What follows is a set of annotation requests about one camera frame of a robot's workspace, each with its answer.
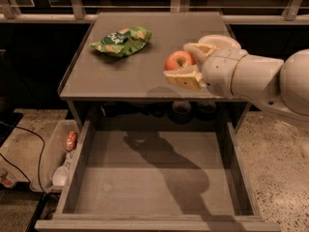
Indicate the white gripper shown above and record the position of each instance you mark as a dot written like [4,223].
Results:
[219,71]

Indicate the red apple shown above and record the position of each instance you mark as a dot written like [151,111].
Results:
[178,60]

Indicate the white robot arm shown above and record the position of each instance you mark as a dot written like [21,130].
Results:
[277,87]

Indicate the open grey top drawer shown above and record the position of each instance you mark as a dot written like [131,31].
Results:
[151,175]

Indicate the white bowl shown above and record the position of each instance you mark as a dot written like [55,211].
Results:
[220,41]

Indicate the dark round can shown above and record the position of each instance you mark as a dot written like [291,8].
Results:
[180,112]
[205,110]

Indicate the green snack bag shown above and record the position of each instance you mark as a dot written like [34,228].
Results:
[123,43]

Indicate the orange snack packet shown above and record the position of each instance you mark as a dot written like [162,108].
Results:
[71,141]

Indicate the metal railing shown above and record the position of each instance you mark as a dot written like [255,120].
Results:
[79,11]

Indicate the white spoon in bin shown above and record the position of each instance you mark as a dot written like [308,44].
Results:
[61,174]

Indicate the small plastic cup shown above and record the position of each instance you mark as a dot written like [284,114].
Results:
[7,179]

